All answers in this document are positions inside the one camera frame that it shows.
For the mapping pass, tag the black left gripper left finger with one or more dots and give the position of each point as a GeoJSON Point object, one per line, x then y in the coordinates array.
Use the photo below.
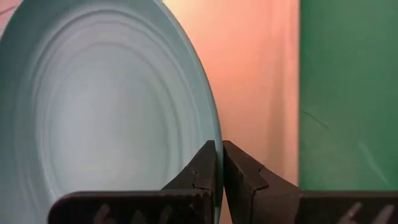
{"type": "Point", "coordinates": [186, 202]}

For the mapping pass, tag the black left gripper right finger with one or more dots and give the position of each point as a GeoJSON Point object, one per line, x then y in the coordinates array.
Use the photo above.
{"type": "Point", "coordinates": [248, 193]}

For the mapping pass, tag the light blue round plate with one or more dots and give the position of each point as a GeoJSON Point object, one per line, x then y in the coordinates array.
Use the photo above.
{"type": "Point", "coordinates": [105, 102]}

